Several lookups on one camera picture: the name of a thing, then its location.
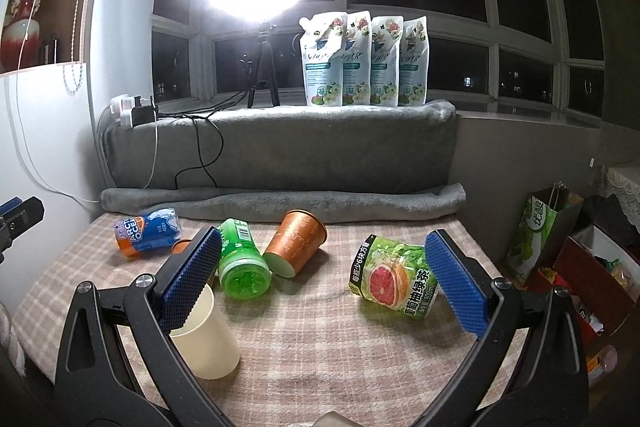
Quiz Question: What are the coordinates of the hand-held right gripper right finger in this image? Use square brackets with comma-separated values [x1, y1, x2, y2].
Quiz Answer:
[424, 228, 592, 427]

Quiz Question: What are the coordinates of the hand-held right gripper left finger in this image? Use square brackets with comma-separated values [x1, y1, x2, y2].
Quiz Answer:
[54, 226, 223, 427]

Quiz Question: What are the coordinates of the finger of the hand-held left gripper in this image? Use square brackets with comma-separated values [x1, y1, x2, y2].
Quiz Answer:
[0, 196, 45, 264]

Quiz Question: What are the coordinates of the cream plastic cup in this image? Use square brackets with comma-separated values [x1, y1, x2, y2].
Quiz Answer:
[169, 283, 242, 380]

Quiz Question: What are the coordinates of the brown patterned paper cup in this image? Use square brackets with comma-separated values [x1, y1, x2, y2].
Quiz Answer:
[262, 208, 329, 279]

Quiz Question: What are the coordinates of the green plastic jar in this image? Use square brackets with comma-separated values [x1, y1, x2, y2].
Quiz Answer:
[216, 218, 274, 300]

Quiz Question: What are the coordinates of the grapefruit green tea bottle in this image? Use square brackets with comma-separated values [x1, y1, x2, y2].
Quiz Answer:
[348, 234, 444, 322]

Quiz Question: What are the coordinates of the blue and orange drink bottle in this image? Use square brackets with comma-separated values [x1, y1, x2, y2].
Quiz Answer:
[114, 207, 184, 257]

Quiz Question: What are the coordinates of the green paper bag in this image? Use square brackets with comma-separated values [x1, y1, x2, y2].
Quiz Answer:
[503, 183, 585, 286]

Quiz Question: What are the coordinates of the rolled grey blanket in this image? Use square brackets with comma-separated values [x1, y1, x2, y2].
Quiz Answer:
[99, 181, 467, 226]

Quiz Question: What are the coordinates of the red cardboard box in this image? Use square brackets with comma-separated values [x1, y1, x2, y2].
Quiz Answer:
[529, 236, 637, 339]

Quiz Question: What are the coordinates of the white power strip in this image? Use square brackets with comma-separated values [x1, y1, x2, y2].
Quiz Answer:
[108, 93, 152, 128]

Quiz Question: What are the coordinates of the plaid beige cloth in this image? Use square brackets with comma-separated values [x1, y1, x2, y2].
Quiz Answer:
[12, 209, 532, 427]

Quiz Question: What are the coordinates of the white cardboard box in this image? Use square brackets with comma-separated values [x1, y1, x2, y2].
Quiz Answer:
[569, 221, 640, 308]

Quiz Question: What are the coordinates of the black charger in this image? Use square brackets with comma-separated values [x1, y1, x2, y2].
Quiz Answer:
[130, 104, 160, 126]

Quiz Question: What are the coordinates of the red ceramic vase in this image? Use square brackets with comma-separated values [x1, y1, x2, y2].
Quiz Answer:
[0, 0, 49, 70]

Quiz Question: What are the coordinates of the grey fleece blanket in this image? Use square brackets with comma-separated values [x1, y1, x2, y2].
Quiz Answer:
[101, 99, 459, 196]

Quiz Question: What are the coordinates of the lace cloth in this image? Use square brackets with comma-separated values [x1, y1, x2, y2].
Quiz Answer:
[596, 161, 640, 204]

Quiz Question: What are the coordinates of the white floral refill pouch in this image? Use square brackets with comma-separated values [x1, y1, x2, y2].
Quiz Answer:
[341, 11, 374, 107]
[398, 19, 431, 106]
[369, 16, 405, 107]
[299, 13, 349, 108]

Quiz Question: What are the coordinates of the black tripod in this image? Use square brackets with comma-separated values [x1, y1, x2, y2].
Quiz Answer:
[246, 21, 281, 110]

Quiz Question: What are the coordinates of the long white cable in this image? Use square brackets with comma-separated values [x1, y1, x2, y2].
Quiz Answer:
[14, 0, 103, 204]

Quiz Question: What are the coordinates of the white charger cable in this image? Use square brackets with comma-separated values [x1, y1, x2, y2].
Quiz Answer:
[141, 122, 160, 190]

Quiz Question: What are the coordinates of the black cable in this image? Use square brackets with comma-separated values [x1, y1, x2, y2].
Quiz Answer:
[158, 90, 252, 191]

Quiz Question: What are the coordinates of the white beaded cord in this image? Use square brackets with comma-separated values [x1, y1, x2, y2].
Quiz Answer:
[64, 0, 102, 96]

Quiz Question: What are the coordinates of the white window frame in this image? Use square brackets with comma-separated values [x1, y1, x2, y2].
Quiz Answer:
[150, 0, 609, 128]

